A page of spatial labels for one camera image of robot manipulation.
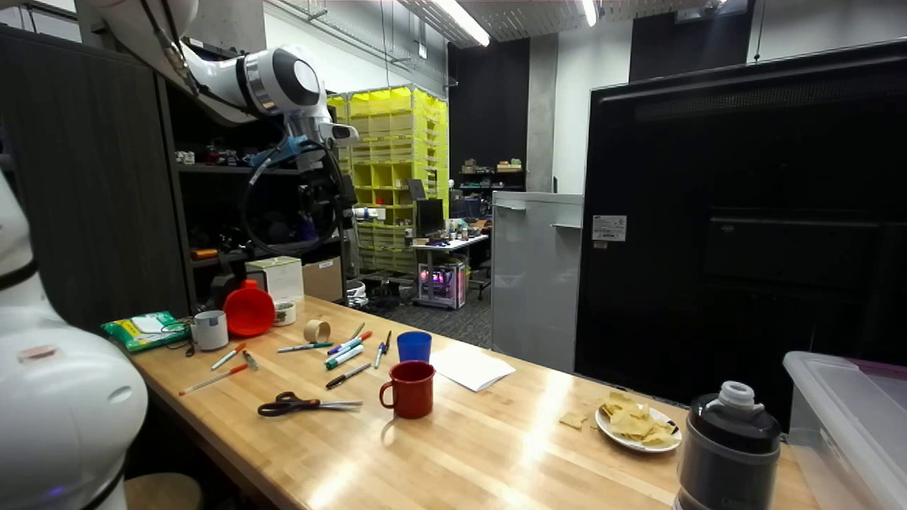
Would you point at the white paper sheet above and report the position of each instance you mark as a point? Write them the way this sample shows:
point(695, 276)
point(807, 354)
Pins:
point(473, 369)

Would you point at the blue plastic cup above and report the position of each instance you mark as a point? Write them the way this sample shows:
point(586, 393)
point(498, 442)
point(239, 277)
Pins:
point(414, 345)

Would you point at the white marker green cap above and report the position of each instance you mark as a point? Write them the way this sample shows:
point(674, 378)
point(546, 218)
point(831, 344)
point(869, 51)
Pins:
point(342, 354)

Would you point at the blue Sharpie pen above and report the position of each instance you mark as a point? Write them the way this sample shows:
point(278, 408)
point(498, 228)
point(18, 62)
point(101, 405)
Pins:
point(382, 354)

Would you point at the black Sharpie marker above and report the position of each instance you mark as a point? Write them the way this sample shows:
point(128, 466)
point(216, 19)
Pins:
point(351, 375)

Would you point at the black scissors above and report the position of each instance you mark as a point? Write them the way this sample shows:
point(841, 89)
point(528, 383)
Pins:
point(293, 405)

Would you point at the white box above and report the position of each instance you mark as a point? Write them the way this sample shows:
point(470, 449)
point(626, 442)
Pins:
point(278, 276)

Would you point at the green Expo marker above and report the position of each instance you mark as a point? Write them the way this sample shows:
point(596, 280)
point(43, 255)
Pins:
point(344, 364)

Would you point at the loose chip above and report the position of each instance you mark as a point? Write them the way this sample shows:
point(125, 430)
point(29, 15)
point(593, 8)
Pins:
point(575, 420)

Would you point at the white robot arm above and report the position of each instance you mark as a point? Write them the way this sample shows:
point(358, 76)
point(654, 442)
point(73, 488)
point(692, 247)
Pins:
point(67, 405)

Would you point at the black shelving unit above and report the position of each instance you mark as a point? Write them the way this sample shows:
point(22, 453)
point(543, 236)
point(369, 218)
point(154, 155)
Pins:
point(96, 188)

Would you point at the green thin pen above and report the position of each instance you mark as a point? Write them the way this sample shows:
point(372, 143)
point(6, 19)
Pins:
point(301, 345)
point(358, 331)

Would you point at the ceiling light strip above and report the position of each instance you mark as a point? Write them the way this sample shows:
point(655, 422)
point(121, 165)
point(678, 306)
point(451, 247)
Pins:
point(592, 11)
point(460, 18)

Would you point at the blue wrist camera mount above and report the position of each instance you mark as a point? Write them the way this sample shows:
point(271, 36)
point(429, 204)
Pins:
point(284, 151)

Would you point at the red mug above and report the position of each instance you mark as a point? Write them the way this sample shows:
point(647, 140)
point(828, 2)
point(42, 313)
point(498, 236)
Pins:
point(412, 392)

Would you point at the small cardboard box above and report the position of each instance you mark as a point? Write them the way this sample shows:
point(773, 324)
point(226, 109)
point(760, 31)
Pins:
point(325, 277)

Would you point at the yellow bin shelf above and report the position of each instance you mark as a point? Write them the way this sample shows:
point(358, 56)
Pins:
point(397, 143)

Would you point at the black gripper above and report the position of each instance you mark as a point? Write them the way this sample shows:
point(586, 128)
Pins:
point(329, 194)

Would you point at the desk with monitor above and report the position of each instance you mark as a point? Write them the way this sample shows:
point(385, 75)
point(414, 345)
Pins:
point(444, 247)

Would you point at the black drink bottle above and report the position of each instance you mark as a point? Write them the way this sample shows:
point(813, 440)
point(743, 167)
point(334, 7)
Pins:
point(728, 461)

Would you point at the round stool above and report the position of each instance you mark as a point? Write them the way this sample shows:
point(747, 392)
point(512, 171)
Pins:
point(165, 491)

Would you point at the green wipes package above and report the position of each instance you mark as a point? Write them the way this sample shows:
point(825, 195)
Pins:
point(142, 330)

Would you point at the plate with chips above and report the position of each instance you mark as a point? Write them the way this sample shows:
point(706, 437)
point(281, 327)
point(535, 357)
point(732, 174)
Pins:
point(640, 426)

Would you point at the clear plastic bin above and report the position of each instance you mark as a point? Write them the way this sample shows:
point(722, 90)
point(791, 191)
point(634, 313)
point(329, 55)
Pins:
point(852, 426)

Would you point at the red bag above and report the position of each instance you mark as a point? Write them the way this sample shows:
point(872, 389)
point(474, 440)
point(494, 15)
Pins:
point(251, 310)

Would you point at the orange pen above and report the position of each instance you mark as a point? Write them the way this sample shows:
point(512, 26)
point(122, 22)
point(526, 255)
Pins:
point(215, 381)

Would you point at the black thin pen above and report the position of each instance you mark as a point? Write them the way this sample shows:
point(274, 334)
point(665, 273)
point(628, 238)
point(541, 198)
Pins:
point(386, 340)

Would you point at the blue marker with red end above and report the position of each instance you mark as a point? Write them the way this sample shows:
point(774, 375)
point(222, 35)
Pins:
point(355, 344)

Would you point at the black cabinet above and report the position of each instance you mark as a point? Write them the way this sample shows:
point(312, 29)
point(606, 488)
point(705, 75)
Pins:
point(747, 236)

